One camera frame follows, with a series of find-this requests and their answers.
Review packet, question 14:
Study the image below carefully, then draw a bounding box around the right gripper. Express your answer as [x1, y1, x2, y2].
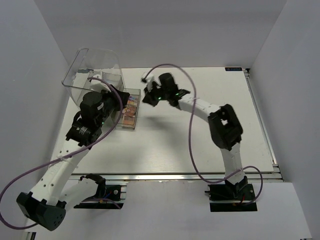
[143, 82, 170, 107]

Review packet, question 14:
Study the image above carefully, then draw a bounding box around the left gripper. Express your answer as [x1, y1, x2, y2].
[97, 84, 131, 126]

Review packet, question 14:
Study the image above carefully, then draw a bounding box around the colourful eyeshadow palette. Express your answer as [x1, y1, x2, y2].
[127, 95, 139, 106]

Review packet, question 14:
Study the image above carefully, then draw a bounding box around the brown quad eyeshadow palette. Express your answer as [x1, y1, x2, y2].
[122, 115, 135, 129]

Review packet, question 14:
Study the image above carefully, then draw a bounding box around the clear acrylic makeup organizer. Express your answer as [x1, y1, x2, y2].
[61, 48, 141, 130]

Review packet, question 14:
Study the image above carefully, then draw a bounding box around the multicolour square palette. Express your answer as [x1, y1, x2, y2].
[122, 104, 137, 117]

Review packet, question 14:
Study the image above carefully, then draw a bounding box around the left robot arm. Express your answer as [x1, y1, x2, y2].
[16, 87, 130, 231]

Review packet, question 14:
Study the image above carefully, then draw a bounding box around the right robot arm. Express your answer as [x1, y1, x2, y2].
[141, 73, 248, 200]

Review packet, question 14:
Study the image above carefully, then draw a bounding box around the black blue table label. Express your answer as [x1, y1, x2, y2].
[224, 67, 243, 72]

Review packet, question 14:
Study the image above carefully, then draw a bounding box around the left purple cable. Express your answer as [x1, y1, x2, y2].
[0, 77, 124, 230]

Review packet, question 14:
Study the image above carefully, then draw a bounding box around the purple cable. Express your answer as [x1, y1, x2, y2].
[143, 63, 263, 206]
[0, 77, 124, 230]

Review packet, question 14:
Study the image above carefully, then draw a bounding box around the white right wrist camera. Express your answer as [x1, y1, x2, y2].
[141, 73, 159, 92]

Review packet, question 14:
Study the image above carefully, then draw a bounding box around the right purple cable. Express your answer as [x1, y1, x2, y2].
[143, 63, 263, 206]

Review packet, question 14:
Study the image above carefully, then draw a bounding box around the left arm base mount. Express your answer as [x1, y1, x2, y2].
[73, 174, 127, 210]

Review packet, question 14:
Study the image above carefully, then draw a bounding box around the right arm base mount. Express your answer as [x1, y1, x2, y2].
[204, 183, 258, 213]

